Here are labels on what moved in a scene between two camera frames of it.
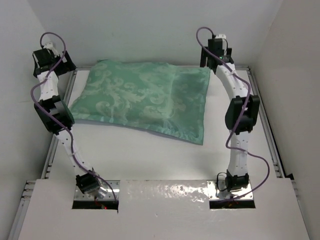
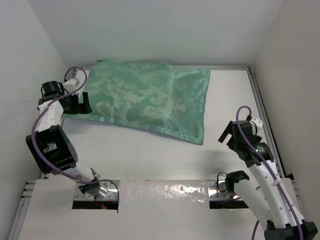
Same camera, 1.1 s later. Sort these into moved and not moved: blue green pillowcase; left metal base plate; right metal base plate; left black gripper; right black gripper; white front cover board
Moved: right black gripper; left black gripper
Not moved: left metal base plate; blue green pillowcase; white front cover board; right metal base plate
